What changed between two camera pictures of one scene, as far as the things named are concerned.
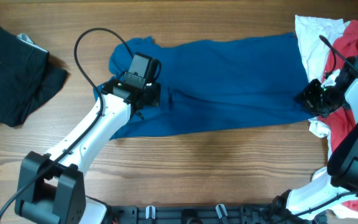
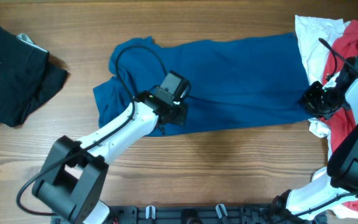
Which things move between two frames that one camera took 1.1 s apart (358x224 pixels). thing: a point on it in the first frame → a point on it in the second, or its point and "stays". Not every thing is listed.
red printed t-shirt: x=356 y=38 stays
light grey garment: x=27 y=40 stays
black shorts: x=15 y=76 stays
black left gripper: x=151 y=94 → x=178 y=115
